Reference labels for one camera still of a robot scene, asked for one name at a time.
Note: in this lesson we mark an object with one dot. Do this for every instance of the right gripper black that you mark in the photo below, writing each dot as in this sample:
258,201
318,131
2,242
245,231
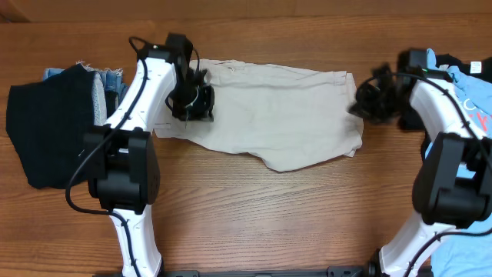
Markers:
370,101

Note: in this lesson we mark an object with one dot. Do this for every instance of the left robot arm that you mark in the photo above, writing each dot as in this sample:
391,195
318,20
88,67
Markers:
121,164

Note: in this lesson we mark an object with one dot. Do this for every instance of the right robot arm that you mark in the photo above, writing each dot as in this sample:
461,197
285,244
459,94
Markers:
452,190

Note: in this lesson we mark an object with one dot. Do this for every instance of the blue denim shorts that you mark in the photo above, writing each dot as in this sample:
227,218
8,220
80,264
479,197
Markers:
114,87

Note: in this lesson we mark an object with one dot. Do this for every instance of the beige khaki shorts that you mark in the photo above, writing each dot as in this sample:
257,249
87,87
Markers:
290,118

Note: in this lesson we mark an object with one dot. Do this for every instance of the black garment right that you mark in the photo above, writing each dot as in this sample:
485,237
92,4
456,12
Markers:
473,85

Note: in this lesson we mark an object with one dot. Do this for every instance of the black folded garment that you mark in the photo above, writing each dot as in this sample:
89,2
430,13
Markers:
46,122

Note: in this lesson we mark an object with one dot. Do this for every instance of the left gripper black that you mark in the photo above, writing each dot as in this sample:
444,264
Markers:
203,112

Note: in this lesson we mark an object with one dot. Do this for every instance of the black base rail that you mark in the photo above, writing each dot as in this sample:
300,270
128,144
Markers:
332,271

